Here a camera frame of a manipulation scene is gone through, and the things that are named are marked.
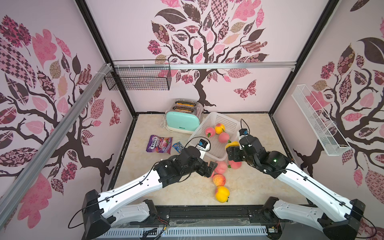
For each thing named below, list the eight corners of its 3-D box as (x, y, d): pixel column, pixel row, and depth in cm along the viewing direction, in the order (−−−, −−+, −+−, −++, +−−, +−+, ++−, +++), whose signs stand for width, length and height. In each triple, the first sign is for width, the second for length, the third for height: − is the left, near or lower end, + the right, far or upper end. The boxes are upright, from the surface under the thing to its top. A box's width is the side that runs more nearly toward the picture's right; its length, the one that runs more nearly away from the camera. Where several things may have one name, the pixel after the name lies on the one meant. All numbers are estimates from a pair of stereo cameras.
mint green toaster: (167, 130, 111) (163, 113, 98) (182, 108, 126) (180, 92, 113) (195, 139, 106) (195, 123, 92) (207, 115, 121) (208, 99, 107)
